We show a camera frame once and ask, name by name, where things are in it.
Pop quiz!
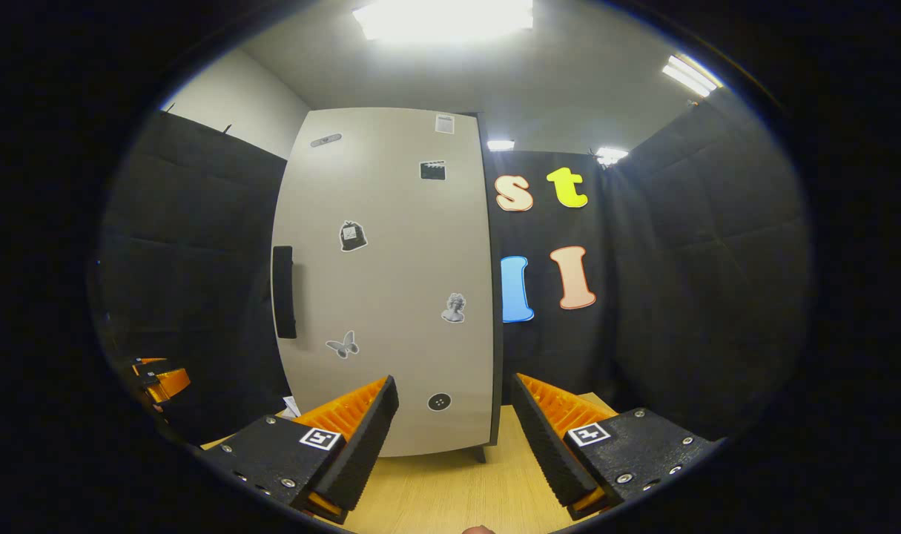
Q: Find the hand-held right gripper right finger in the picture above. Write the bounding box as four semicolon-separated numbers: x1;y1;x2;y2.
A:
511;372;722;522

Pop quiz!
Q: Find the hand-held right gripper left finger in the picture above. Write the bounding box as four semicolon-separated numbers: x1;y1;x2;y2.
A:
200;375;400;525

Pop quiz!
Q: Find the black door handle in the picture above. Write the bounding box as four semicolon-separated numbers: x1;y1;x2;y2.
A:
272;245;298;340

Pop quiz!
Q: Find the grey cabinet door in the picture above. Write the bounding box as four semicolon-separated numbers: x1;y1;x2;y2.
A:
271;108;495;458

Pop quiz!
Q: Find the dark grey cabinet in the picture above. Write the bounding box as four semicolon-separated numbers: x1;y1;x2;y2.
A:
469;111;504;464

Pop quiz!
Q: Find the black backdrop cloth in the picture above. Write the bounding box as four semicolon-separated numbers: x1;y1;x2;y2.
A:
90;93;814;446

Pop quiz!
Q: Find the small ceiling light panel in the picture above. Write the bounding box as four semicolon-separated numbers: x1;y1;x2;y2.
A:
661;53;722;97

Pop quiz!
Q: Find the large ceiling light panel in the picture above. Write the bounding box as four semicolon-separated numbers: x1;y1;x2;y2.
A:
352;0;534;42

